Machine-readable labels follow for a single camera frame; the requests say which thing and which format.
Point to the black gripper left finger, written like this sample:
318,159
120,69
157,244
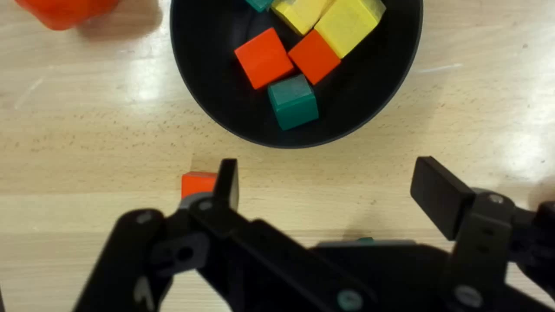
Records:
249,263

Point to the yellow wooden block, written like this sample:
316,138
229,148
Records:
301,15
347,24

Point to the black bowl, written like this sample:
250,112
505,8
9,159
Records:
203,39

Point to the orange wooden cube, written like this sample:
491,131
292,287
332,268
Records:
264,60
314,58
197,183

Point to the small green wooden cube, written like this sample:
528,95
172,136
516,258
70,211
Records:
261,6

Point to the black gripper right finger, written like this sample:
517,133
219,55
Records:
490,233

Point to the orange toy apple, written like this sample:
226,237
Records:
66,15

